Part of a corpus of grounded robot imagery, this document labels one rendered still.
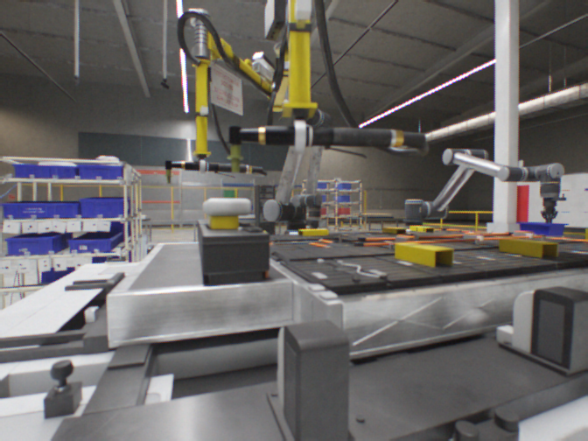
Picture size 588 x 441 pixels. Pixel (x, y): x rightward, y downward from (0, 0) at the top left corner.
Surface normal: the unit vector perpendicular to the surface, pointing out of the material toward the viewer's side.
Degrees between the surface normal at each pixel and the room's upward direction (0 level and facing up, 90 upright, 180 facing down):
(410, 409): 0
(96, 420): 0
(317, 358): 90
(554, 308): 90
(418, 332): 90
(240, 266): 90
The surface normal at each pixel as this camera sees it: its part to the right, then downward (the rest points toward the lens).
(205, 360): 0.33, 0.04
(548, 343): -0.95, 0.01
